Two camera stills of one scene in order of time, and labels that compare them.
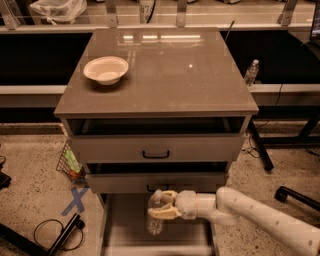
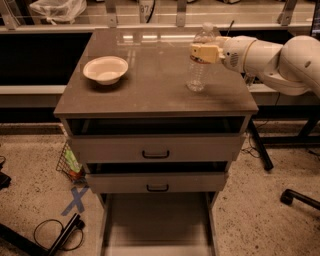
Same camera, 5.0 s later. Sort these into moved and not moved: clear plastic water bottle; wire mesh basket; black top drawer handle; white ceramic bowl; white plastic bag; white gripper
Moved: clear plastic water bottle; white gripper
Not moved: white ceramic bowl; white plastic bag; wire mesh basket; black top drawer handle
